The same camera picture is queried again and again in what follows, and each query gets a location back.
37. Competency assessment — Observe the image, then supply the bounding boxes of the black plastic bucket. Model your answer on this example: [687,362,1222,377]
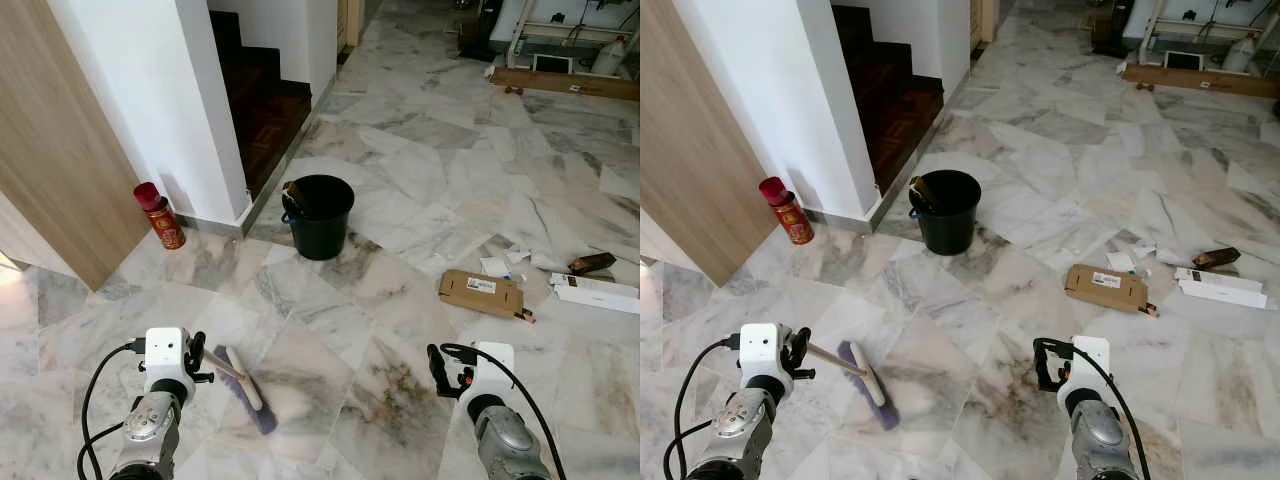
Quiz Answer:
[281,174,356,262]
[908,169,983,256]

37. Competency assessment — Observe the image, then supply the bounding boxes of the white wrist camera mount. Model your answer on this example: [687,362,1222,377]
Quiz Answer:
[143,327,196,382]
[739,322,793,379]
[1070,335,1112,393]
[468,341,517,403]

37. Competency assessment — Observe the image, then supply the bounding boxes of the light wooden door panel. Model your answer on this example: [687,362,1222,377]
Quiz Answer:
[640,0,791,288]
[0,0,153,292]

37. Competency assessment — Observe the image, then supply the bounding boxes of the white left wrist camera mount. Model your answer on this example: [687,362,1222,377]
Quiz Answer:
[143,327,196,382]
[739,322,793,379]

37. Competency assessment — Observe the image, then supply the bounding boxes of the white metal frame stand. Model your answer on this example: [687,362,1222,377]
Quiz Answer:
[505,0,640,73]
[1140,0,1280,71]

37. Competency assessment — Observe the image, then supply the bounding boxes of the wooden broom purple bristles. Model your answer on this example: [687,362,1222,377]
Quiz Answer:
[805,340,901,432]
[203,345,280,437]

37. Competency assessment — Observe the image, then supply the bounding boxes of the dark wooden staircase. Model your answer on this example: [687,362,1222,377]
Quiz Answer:
[208,10,313,198]
[832,5,946,196]

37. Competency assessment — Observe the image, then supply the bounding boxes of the red tin with red cap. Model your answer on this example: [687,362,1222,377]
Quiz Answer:
[758,176,814,247]
[133,182,187,251]

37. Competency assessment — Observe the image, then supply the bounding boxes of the long white carton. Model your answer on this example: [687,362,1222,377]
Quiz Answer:
[1173,266,1269,310]
[549,272,640,316]

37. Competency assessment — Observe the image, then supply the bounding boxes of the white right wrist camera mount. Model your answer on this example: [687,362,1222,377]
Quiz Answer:
[1070,335,1112,393]
[468,341,517,403]

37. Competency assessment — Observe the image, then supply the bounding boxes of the white plastic jug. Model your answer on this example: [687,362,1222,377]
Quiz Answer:
[1225,32,1259,73]
[592,35,627,76]

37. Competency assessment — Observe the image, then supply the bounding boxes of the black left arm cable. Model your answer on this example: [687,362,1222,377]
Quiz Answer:
[674,335,743,480]
[79,340,147,480]

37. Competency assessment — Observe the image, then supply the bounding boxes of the long brown cardboard box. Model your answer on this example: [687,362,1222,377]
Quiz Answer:
[1121,63,1280,99]
[486,66,640,102]

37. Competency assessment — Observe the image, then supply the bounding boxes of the beige louvred door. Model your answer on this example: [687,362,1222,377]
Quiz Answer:
[968,0,999,49]
[337,0,367,51]

